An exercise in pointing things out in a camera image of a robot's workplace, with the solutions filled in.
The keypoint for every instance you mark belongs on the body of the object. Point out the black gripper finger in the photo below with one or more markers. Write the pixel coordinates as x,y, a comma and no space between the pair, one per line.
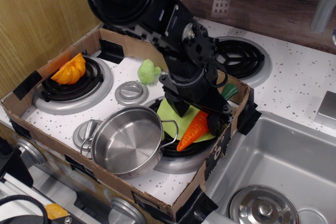
218,122
176,102

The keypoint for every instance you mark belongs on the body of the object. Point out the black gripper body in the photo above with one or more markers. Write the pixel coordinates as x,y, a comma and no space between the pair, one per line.
202,91

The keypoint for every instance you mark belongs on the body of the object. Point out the orange toy carrot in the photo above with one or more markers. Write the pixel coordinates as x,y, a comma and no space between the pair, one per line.
196,129

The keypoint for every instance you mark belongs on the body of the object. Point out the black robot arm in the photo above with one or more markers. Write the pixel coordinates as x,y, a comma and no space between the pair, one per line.
188,51

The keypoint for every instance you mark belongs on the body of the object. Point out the light green plastic plate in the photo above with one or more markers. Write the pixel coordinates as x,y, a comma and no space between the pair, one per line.
165,112

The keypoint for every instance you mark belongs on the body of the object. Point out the brown cardboard fence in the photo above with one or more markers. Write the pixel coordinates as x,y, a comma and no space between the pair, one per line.
161,196

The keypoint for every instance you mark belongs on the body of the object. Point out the green toy broccoli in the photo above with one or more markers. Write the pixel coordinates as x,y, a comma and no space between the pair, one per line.
147,71

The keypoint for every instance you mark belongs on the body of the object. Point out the silver centre stove knob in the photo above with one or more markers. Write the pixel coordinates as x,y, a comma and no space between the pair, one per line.
131,93

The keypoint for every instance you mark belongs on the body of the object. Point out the silver stove knob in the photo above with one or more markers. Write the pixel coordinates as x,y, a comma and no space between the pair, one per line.
82,136
131,93

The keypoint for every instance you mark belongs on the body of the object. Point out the back right stove burner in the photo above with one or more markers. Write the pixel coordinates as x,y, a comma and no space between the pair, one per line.
244,59

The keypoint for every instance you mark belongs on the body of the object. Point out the stainless steel pot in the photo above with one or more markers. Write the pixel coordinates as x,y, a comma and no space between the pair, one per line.
128,142

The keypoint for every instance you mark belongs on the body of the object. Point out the silver sink basin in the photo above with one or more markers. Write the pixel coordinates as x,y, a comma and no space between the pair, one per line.
281,154

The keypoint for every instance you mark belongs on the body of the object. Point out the hanging silver slotted spatula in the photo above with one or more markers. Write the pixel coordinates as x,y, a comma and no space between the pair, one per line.
220,9

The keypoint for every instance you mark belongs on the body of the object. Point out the steel pot lid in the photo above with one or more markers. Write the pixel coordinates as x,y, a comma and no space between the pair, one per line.
261,204

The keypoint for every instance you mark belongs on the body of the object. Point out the silver front stove knob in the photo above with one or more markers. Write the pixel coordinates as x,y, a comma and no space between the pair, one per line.
82,136

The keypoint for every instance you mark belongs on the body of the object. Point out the orange toy pumpkin slice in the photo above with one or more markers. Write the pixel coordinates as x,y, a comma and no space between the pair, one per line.
71,71

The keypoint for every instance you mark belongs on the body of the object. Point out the silver oven knob right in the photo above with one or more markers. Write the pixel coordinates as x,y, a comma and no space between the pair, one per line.
123,212

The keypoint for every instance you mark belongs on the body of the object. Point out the silver oven knob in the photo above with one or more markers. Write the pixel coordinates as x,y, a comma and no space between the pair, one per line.
123,212
30,154

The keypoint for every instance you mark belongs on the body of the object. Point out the front left stove burner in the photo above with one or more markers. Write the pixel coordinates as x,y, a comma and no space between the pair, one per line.
63,99

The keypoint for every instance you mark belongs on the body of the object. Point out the silver oven knob left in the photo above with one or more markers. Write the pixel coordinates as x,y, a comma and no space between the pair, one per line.
30,154

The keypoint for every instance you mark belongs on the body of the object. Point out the silver faucet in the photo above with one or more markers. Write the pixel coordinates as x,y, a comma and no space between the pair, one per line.
322,15

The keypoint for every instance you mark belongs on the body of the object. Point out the orange tape piece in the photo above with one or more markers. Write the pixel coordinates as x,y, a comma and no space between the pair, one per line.
55,211

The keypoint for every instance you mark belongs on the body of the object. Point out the black device at left edge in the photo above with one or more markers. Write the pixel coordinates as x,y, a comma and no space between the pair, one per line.
12,163

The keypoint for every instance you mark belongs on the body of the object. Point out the silver faucet handle block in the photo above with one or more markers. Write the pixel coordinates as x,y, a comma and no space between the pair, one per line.
326,112

